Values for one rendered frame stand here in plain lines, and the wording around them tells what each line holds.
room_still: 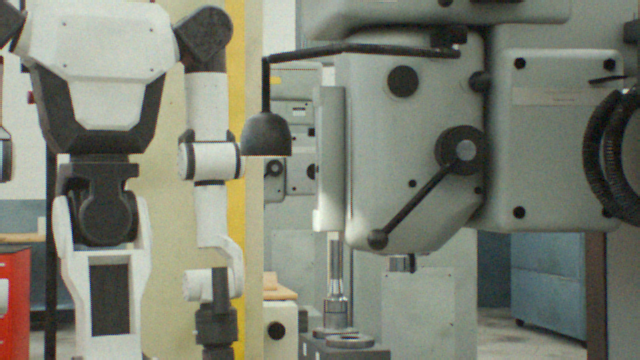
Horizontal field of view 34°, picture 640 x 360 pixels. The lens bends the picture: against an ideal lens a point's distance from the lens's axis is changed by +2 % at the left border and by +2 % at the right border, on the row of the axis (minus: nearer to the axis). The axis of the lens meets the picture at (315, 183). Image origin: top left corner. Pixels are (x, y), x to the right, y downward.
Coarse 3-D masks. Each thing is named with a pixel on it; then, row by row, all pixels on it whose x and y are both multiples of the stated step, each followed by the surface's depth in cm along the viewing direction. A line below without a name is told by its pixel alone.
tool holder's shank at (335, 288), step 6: (330, 240) 194; (336, 240) 194; (330, 246) 194; (336, 246) 194; (330, 252) 194; (336, 252) 194; (330, 258) 194; (336, 258) 194; (330, 264) 194; (336, 264) 194; (330, 270) 194; (336, 270) 194; (330, 276) 194; (336, 276) 194; (330, 282) 194; (336, 282) 194; (342, 282) 195; (330, 288) 194; (336, 288) 194; (342, 288) 194; (330, 294) 194; (336, 294) 194
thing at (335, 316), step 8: (328, 304) 193; (344, 304) 193; (328, 312) 193; (336, 312) 193; (344, 312) 194; (328, 320) 193; (336, 320) 193; (344, 320) 193; (328, 328) 193; (336, 328) 193; (344, 328) 193
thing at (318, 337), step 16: (304, 336) 195; (320, 336) 192; (336, 336) 187; (352, 336) 187; (368, 336) 187; (304, 352) 194; (320, 352) 182; (336, 352) 179; (352, 352) 179; (368, 352) 180; (384, 352) 181
